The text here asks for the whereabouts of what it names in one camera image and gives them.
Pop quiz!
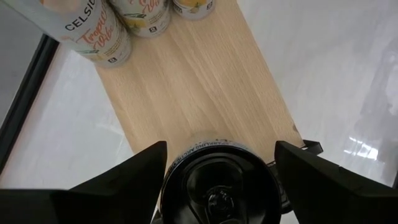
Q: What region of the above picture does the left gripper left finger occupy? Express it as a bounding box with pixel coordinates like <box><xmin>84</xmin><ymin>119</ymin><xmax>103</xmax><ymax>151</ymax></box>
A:
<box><xmin>0</xmin><ymin>141</ymin><xmax>168</xmax><ymax>224</ymax></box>

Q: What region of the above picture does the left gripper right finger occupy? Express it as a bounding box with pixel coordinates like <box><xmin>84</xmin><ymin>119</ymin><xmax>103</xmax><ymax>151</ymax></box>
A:
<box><xmin>275</xmin><ymin>140</ymin><xmax>398</xmax><ymax>224</ymax></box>

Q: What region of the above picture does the wooden shelf black metal frame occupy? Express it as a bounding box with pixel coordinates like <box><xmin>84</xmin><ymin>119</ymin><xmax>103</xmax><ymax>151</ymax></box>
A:
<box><xmin>95</xmin><ymin>0</ymin><xmax>324</xmax><ymax>175</ymax></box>

